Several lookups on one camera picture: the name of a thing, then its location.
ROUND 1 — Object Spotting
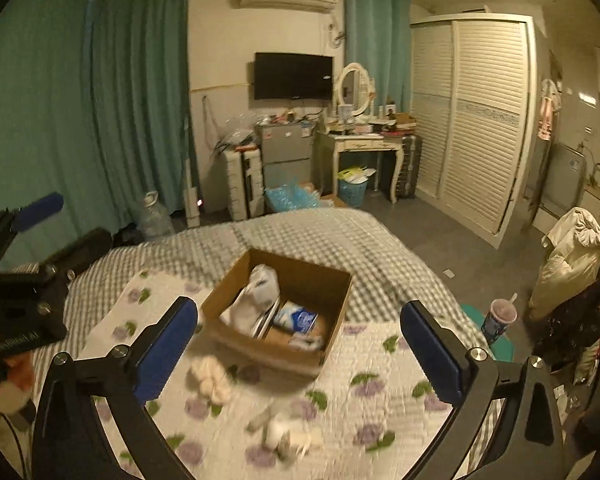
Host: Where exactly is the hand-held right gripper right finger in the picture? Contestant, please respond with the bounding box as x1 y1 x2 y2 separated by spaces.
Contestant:
400 300 566 480

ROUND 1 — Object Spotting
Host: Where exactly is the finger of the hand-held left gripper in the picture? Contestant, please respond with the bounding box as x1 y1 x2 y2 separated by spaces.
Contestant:
0 191 66 281
42 226 115 282

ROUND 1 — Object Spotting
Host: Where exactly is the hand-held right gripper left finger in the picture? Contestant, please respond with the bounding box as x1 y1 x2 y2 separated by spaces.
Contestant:
30 296 201 480

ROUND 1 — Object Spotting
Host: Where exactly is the brown cardboard box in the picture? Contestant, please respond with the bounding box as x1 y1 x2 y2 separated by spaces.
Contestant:
199 247 355 378

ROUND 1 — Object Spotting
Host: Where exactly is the white sock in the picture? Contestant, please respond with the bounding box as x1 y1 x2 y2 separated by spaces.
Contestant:
247 402 326 461

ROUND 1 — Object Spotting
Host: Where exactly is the person's left hand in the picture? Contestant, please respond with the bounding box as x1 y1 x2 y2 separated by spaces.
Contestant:
0 350 37 417

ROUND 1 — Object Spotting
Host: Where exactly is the teal stool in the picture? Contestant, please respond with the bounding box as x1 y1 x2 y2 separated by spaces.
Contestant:
460 302 516 366

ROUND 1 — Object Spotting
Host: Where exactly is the large clear water bottle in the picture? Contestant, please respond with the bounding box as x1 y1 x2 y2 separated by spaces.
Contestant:
134 190 176 242

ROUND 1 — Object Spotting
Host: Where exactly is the cup with straw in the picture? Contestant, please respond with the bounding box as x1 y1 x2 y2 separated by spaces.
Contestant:
481 292 520 345

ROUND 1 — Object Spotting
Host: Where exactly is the floral quilt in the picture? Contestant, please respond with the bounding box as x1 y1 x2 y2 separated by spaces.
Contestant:
72 269 498 480

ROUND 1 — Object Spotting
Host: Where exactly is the wide teal curtain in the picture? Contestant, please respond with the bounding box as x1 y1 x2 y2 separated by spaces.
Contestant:
0 0 201 261

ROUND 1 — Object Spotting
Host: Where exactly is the tall white box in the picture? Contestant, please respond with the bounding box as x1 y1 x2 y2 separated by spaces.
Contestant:
182 157 202 228

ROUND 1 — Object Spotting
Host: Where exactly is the blue and white packet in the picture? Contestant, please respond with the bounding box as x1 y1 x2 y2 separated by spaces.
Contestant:
272 300 319 335

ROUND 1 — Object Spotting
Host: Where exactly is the dark patterned garment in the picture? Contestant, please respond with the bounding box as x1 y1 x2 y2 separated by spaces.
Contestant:
532 260 600 376

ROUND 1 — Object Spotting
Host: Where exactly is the white suitcase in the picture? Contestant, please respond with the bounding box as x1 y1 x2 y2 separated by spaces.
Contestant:
223 147 266 221

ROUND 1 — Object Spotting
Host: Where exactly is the cream coat pile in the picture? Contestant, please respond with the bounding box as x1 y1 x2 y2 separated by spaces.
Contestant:
527 206 600 323

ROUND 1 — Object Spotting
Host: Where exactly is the blue plastic basket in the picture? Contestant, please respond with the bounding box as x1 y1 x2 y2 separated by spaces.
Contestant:
337 177 368 208

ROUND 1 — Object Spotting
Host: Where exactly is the blue plastic bag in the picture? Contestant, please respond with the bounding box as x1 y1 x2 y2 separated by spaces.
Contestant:
264 180 321 218

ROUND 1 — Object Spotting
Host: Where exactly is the dark suitcase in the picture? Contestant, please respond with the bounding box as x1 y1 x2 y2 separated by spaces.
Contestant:
395 132 423 199

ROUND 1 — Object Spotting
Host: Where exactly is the white dressing table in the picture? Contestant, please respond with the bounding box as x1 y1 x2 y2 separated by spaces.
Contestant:
316 130 405 203

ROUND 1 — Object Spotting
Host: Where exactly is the grey mini fridge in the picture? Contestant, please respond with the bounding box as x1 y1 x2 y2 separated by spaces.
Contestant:
256 122 315 196

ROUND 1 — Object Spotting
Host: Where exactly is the grey washing machine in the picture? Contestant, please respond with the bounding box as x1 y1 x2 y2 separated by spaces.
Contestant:
542 141 593 211

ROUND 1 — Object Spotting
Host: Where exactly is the white louvred wardrobe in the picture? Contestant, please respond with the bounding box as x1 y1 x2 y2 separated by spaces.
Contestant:
409 12 538 248

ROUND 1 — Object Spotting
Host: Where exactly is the pink hanging cloth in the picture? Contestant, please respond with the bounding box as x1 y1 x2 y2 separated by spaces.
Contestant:
536 77 563 142

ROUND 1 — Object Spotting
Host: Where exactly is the oval vanity mirror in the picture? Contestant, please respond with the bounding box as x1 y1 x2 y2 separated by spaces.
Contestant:
334 61 376 120

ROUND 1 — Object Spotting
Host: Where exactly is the narrow teal curtain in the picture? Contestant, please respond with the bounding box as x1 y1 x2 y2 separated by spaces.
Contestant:
341 0 413 121

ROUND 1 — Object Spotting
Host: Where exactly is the black wall television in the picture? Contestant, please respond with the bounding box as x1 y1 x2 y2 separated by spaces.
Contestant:
252 51 335 102

